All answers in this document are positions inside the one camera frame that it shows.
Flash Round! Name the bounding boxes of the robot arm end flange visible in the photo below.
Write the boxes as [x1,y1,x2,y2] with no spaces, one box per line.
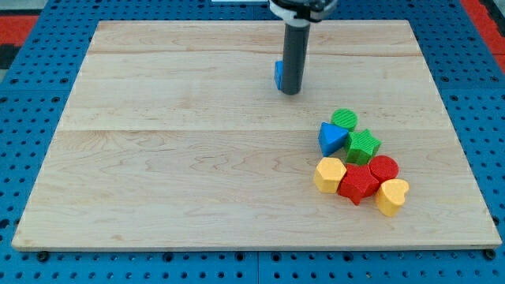
[268,0,339,23]

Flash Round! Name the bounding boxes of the blue cube block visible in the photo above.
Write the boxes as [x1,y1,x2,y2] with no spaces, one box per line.
[274,61,283,91]

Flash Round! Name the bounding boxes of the green circle block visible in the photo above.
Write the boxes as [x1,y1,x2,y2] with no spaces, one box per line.
[331,108,358,132]

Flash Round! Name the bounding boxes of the red circle block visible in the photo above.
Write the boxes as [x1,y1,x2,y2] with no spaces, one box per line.
[368,155,399,183]

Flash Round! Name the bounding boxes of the blue triangle block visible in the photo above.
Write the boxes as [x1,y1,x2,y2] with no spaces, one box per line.
[318,122,349,157]

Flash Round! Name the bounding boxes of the wooden board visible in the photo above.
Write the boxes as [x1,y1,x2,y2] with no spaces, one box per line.
[12,20,502,252]

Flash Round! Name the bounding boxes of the yellow hexagon block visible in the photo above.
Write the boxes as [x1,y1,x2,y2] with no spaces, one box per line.
[313,157,346,194]

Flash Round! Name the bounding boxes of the green star block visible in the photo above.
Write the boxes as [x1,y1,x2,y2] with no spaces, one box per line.
[344,129,382,166]

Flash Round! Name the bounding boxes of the red star block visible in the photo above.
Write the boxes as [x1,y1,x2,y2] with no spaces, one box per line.
[337,163,380,206]

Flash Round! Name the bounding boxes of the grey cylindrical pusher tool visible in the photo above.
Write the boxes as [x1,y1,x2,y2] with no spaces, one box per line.
[280,23,310,95]

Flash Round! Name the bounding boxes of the yellow heart block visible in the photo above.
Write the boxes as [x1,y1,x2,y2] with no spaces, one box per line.
[375,178,410,217]

